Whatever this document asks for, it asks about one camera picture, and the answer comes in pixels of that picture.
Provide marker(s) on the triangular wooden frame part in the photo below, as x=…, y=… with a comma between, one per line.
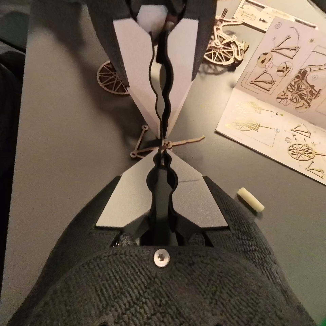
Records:
x=135, y=154

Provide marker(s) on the wooden spoked wheel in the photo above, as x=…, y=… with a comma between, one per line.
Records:
x=112, y=79

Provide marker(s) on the wooden bicycle model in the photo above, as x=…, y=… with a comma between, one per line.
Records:
x=219, y=51

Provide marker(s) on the paper instruction booklet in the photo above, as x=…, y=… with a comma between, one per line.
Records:
x=270, y=114

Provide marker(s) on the wooden parts sheet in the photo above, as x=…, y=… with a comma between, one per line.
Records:
x=254, y=15

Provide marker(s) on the person's left hand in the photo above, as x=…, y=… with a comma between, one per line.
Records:
x=171, y=25

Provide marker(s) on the white wax stick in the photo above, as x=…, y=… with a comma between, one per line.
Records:
x=251, y=200

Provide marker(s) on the thin wooden lever part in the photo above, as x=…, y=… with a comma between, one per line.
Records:
x=183, y=143

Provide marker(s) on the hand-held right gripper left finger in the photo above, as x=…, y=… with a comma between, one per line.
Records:
x=124, y=201

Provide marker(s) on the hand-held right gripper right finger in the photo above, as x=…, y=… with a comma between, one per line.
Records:
x=196, y=203

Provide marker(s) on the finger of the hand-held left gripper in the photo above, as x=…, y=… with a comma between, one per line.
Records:
x=183, y=56
x=135, y=56

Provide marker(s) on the person's black garment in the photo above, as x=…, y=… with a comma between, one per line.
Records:
x=9, y=127

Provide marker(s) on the green panel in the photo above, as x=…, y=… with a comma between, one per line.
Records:
x=320, y=319

